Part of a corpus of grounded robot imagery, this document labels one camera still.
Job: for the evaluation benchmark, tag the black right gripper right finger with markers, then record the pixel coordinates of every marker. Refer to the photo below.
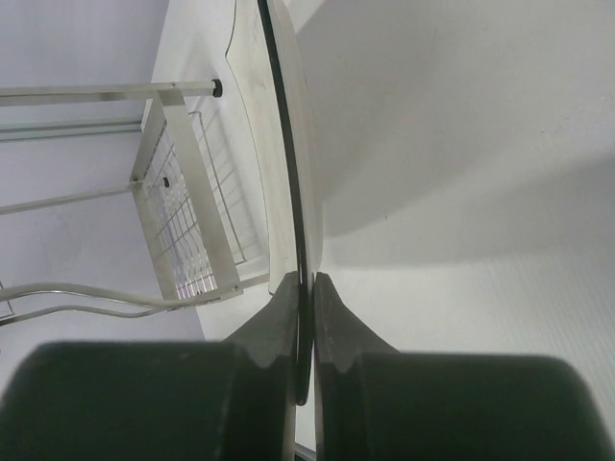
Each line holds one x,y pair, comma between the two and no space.
374,402

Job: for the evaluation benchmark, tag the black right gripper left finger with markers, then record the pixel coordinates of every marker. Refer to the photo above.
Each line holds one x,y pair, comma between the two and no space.
227,400

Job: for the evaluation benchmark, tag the stainless steel dish rack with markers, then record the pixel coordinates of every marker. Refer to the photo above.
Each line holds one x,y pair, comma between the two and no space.
193,242

